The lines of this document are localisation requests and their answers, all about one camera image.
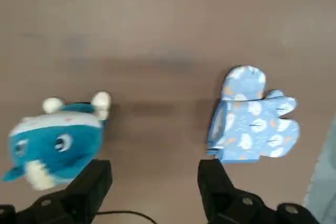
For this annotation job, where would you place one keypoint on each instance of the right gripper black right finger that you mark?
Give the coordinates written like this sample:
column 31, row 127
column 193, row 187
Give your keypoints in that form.
column 220, row 197

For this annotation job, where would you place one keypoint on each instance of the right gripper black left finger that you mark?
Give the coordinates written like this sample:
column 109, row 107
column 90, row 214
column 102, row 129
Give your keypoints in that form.
column 78, row 197

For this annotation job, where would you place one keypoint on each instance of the blue patterned oven mitt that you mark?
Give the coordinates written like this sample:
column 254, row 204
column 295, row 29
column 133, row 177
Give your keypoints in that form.
column 244, row 82
column 252, row 134

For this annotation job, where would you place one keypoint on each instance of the small blue plush doll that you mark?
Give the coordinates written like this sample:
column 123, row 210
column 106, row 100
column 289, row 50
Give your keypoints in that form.
column 52, row 140

